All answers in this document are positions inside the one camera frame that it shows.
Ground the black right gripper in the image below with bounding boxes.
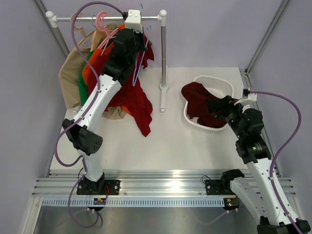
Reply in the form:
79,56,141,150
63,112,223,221
205,96,245,140

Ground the dark maroon t shirt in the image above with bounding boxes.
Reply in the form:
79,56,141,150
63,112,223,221
181,82,227,129

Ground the light blue wire hanger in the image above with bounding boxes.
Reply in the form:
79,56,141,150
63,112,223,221
132,3,152,86

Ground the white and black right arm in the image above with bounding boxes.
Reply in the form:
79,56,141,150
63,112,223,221
205,94,311,234

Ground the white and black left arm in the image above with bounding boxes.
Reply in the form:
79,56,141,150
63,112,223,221
62,28,147,195

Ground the pink plastic hanger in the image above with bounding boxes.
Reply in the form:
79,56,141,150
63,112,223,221
95,11,119,50

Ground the orange t shirt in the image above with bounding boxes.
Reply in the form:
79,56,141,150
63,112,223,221
82,20,142,117

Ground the red t shirt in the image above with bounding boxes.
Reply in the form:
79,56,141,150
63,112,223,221
79,41,154,137

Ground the beige plastic hanger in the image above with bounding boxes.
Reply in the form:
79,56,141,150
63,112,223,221
70,12,96,49

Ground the beige t shirt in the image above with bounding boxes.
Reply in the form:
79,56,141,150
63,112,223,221
58,22,127,120

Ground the white perforated plastic basket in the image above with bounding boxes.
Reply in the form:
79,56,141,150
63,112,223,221
183,75,234,133

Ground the white and chrome clothes rack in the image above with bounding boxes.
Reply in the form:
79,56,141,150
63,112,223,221
54,10,169,113

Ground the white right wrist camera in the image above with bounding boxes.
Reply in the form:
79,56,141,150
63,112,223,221
235,88,257,106

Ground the left aluminium frame post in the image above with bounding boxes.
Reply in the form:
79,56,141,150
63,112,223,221
34,0,70,57

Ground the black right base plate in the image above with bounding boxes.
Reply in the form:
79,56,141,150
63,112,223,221
202,178,245,212

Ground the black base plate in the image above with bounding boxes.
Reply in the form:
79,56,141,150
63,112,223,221
77,179,120,212
202,178,245,212

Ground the aluminium table edge rail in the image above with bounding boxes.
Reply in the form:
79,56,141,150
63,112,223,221
31,168,297,197

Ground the aluminium corner frame post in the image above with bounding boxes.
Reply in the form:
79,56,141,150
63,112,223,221
245,0,291,75

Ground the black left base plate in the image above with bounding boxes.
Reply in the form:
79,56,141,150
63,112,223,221
77,179,120,212

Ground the white slotted cable duct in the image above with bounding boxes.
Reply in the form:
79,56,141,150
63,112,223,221
41,197,225,207

